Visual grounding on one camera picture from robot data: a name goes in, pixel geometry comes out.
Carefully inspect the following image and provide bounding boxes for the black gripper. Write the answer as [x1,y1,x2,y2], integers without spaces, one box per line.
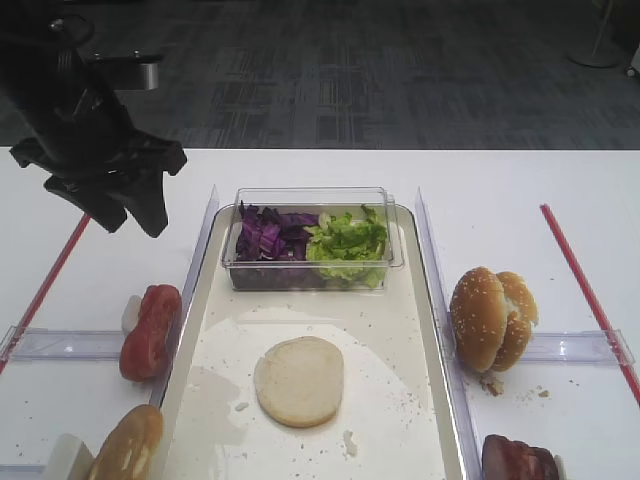
[8,47,186,238]

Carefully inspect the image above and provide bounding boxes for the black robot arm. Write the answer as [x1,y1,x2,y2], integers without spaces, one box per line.
[1,3,187,238]

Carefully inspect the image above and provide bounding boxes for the back tomato slice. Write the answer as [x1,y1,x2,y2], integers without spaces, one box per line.
[137,284,182,344]

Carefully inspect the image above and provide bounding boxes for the tomato slice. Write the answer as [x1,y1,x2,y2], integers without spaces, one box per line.
[119,308,174,382]
[137,284,182,344]

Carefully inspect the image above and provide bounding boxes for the white tomato pusher block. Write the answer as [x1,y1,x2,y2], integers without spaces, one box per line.
[121,295,142,335]

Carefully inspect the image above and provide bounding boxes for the front tomato slice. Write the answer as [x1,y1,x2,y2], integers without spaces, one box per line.
[119,308,174,382]

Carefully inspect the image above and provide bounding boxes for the shredded green lettuce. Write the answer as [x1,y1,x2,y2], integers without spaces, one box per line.
[306,205,388,289]

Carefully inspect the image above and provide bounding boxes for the bread crumb pieces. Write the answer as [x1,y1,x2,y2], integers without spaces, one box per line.
[478,372,504,397]

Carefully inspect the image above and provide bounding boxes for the front meat patty slice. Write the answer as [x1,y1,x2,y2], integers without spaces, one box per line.
[482,435,532,480]

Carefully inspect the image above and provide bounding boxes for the white meat pusher block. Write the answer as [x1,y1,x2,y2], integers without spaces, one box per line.
[553,455,567,480]

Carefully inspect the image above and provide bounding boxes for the shredded purple cabbage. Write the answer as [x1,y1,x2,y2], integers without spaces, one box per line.
[235,202,319,262]

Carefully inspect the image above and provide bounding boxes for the left red straw strip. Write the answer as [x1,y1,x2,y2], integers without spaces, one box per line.
[0,214,90,372]

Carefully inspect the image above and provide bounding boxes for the red straw strip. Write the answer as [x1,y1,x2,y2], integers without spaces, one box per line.
[0,214,90,372]
[540,204,639,402]

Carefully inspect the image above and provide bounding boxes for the clear plastic salad container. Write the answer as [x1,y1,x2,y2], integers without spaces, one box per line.
[221,187,404,291]

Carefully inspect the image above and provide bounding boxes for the remaining left bun half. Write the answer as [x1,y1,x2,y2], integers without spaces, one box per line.
[88,404,164,480]

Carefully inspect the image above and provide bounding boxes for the white bun pusher block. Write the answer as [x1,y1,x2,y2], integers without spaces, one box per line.
[41,433,94,480]

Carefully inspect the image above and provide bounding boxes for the metal tray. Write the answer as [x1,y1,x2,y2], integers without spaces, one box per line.
[153,207,461,479]

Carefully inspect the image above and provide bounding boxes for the sesame bun top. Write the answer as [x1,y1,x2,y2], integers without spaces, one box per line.
[449,266,507,373]

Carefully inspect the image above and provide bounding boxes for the right red straw strip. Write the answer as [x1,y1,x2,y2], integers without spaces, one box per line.
[540,204,639,402]

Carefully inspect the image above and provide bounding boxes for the stanchion base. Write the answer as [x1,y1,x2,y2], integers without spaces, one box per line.
[565,0,620,69]

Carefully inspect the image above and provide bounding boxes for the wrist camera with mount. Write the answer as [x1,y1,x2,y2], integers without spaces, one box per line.
[87,50,164,91]

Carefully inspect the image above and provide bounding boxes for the upper left clear rail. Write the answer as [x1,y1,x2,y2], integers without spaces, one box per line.
[1,327,125,362]

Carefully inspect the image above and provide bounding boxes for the clear rail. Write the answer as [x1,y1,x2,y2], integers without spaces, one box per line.
[0,464,45,480]
[520,330,635,366]
[1,327,125,362]

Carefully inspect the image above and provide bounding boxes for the left clear divider wall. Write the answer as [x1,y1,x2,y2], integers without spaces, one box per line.
[149,185,219,408]

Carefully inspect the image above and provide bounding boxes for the clear divider wall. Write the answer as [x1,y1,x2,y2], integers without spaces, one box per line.
[149,185,219,408]
[415,188,483,479]

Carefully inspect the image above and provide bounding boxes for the lower left clear rail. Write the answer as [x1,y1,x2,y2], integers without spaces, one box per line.
[0,464,45,480]

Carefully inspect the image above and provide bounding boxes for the right clear divider wall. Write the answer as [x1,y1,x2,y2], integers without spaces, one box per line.
[415,188,483,479]

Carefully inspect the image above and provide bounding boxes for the upper right clear rail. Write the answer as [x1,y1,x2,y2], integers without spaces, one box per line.
[520,330,635,366]

